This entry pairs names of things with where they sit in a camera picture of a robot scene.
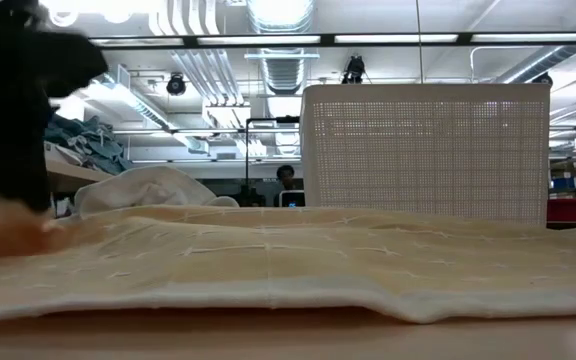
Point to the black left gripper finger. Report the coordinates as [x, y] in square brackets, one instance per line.
[13, 150]

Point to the white towel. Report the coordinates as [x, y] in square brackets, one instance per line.
[143, 190]

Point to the yellow checked towel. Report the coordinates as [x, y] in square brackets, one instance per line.
[288, 260]

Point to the white box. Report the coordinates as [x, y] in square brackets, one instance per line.
[63, 154]

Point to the wooden workbench with grey legs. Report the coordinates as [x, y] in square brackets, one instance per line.
[75, 177]

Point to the teal cloth pile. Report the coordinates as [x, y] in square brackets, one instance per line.
[88, 140]

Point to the white perforated plastic basket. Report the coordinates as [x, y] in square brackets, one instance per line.
[418, 160]

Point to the black thin metal stand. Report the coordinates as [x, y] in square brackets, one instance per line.
[246, 150]

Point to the person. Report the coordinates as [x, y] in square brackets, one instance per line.
[286, 176]

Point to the white air vent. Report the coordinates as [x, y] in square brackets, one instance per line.
[283, 75]

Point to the white digital timer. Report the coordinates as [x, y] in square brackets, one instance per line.
[293, 198]

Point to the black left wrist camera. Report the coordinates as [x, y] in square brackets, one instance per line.
[73, 62]

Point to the black hanging camera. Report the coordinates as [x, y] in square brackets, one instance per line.
[354, 67]

